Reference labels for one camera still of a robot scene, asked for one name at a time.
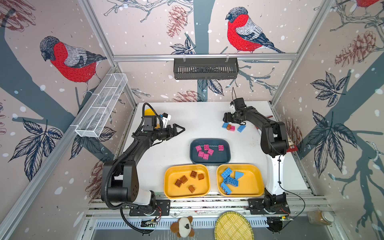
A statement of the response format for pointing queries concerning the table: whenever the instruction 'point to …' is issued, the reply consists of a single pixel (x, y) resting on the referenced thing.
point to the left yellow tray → (172, 172)
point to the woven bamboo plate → (232, 225)
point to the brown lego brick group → (191, 188)
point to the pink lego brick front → (201, 154)
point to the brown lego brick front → (184, 179)
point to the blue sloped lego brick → (238, 174)
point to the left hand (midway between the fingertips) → (180, 131)
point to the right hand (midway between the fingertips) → (227, 120)
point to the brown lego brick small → (200, 176)
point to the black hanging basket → (206, 68)
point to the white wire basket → (91, 123)
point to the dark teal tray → (218, 157)
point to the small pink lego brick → (205, 156)
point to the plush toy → (183, 228)
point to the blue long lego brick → (226, 189)
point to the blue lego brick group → (225, 125)
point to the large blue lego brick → (226, 173)
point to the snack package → (291, 145)
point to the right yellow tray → (251, 184)
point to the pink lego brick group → (210, 151)
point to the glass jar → (320, 218)
